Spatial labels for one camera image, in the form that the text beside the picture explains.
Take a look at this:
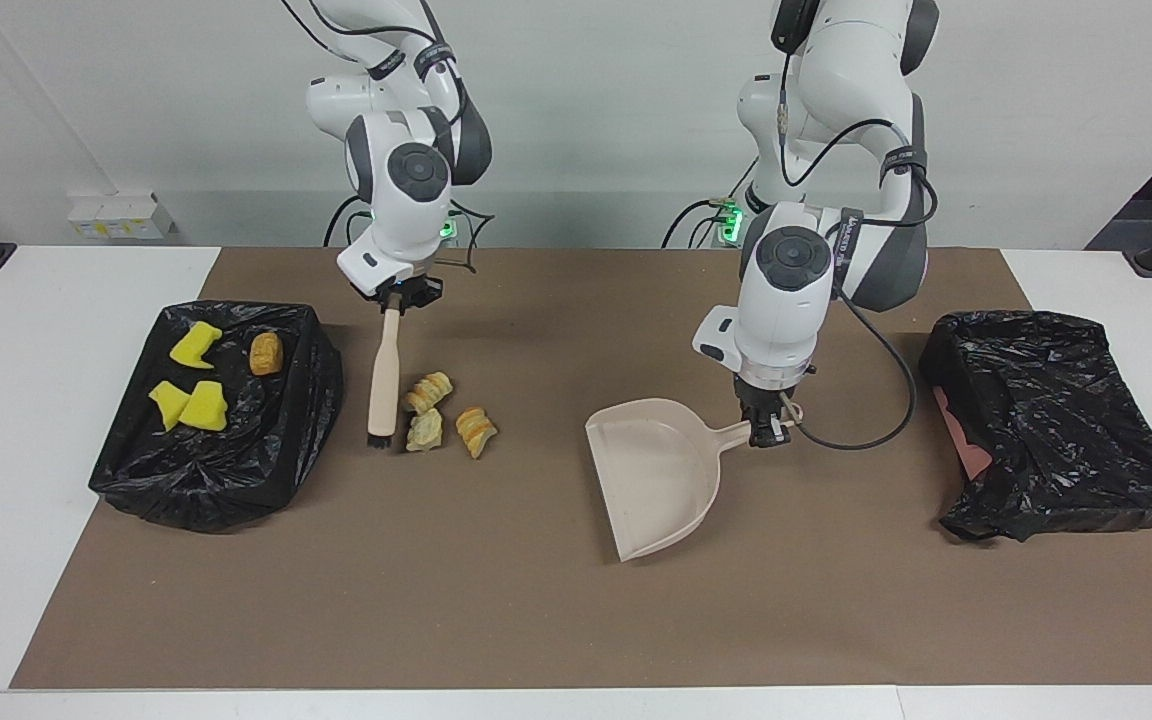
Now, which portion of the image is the pale pastry piece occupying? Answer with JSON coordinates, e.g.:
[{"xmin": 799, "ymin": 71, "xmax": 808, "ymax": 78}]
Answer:
[{"xmin": 405, "ymin": 407, "xmax": 446, "ymax": 454}]

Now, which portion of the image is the golden striped pastry piece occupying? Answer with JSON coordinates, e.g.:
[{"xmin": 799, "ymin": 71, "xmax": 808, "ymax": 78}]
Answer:
[{"xmin": 455, "ymin": 405, "xmax": 500, "ymax": 461}]

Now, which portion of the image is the notched yellow sponge piece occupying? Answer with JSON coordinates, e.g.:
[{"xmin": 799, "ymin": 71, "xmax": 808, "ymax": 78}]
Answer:
[{"xmin": 168, "ymin": 320, "xmax": 225, "ymax": 370}]

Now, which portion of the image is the pink bin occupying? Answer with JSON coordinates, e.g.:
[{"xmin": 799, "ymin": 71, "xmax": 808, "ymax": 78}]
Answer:
[{"xmin": 934, "ymin": 385, "xmax": 994, "ymax": 483}]

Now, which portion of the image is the black plastic trash bag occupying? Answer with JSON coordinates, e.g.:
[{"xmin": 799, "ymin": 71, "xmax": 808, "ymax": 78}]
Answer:
[
  {"xmin": 88, "ymin": 300, "xmax": 345, "ymax": 534},
  {"xmin": 918, "ymin": 310, "xmax": 1152, "ymax": 544}
]

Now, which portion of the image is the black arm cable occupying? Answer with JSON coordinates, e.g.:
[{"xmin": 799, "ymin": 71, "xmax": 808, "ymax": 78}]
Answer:
[
  {"xmin": 281, "ymin": 0, "xmax": 497, "ymax": 276},
  {"xmin": 776, "ymin": 55, "xmax": 937, "ymax": 451}
]

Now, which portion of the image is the beige plastic dustpan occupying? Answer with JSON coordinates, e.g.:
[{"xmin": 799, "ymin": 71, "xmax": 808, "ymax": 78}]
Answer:
[{"xmin": 584, "ymin": 393, "xmax": 805, "ymax": 563}]

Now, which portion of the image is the long striped pastry piece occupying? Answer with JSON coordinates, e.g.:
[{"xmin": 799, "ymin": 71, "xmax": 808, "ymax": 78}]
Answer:
[{"xmin": 402, "ymin": 370, "xmax": 455, "ymax": 416}]

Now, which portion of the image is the beige handle hand brush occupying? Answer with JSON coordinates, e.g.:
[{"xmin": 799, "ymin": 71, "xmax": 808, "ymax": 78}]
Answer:
[{"xmin": 366, "ymin": 306, "xmax": 405, "ymax": 449}]

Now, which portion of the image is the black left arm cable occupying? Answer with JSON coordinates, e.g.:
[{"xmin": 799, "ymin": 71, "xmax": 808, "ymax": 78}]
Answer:
[{"xmin": 776, "ymin": 55, "xmax": 937, "ymax": 451}]

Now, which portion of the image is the yellow sponge green backing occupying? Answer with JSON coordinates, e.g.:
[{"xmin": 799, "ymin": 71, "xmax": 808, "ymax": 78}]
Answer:
[{"xmin": 147, "ymin": 379, "xmax": 193, "ymax": 434}]

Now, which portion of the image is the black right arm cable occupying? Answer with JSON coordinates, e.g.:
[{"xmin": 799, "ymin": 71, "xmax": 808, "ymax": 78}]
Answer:
[{"xmin": 281, "ymin": 0, "xmax": 497, "ymax": 276}]

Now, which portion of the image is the white wall outlet box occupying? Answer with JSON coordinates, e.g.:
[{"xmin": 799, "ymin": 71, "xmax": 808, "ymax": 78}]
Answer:
[{"xmin": 66, "ymin": 192, "xmax": 178, "ymax": 242}]

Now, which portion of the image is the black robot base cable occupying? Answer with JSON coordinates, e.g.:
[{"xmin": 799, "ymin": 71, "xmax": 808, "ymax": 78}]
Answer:
[
  {"xmin": 323, "ymin": 193, "xmax": 377, "ymax": 247},
  {"xmin": 661, "ymin": 197, "xmax": 732, "ymax": 249}
]

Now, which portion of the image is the brown table mat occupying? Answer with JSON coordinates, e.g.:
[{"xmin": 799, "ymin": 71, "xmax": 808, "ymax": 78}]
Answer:
[{"xmin": 9, "ymin": 247, "xmax": 1152, "ymax": 691}]

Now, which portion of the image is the brown bread roll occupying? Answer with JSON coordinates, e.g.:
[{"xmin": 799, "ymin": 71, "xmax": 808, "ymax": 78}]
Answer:
[{"xmin": 248, "ymin": 330, "xmax": 285, "ymax": 378}]

